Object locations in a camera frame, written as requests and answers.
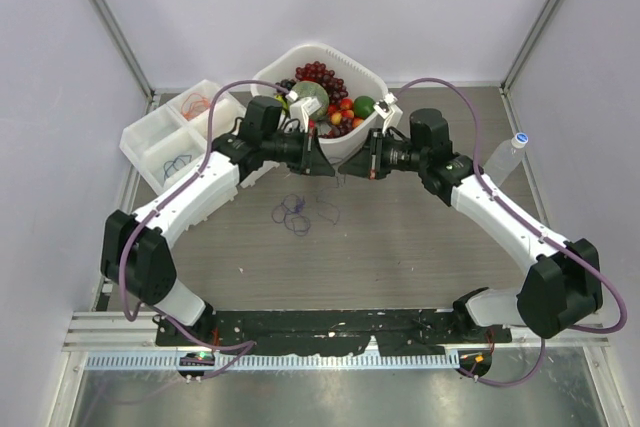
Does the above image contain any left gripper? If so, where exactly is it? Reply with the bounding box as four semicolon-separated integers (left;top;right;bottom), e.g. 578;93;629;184
262;125;335;175

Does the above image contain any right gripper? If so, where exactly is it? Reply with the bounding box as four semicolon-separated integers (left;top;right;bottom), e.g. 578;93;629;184
340;128;428;180

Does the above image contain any purple thin wire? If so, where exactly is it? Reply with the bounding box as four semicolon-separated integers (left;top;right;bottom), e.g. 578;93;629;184
315;172;349;226
270;192;313;238

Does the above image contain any blue thin wire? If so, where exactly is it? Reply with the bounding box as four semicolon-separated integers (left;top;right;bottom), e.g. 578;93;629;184
162;154;195;179

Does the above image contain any orange thin wire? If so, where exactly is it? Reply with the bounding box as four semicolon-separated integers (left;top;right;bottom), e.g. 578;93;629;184
180;91;211;120

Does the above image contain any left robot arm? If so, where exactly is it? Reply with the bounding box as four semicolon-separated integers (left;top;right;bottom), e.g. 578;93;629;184
100;96;335;346

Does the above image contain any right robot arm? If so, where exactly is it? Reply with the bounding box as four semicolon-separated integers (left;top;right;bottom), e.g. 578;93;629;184
339;109;603;342

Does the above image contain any cherries cluster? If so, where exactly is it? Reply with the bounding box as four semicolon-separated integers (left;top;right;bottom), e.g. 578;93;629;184
319;98;364;139

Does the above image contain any green lime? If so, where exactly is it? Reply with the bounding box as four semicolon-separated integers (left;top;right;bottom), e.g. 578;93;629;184
352;95;375;119

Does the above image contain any green melon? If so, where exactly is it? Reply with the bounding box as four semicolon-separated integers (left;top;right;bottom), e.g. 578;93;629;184
292;81;329;121

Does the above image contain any dark grapes bunch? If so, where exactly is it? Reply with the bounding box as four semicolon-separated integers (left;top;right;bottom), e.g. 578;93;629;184
276;78;297;94

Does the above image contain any red grapes bunch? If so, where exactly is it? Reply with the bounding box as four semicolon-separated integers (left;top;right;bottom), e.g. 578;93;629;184
294;60;349;104

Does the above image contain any white fruit basket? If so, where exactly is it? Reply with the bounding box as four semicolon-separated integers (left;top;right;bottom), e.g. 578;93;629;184
253;42;389;163

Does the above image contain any clear water bottle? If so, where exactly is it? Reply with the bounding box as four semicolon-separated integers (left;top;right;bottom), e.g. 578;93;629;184
483;132;529;186

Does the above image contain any white compartment tray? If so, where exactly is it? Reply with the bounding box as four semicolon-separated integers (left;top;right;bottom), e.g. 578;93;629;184
119;79;271;223

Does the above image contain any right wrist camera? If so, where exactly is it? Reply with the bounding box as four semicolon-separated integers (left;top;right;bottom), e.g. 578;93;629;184
374;93;403;135

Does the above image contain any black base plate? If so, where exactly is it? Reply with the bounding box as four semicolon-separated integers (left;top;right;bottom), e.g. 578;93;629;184
154;307;514;356

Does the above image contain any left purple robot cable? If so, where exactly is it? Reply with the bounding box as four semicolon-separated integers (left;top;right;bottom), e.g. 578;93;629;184
121;80;296;384

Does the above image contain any slotted cable duct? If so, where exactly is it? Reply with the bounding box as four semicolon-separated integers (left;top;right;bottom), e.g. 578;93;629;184
85;348;460;372

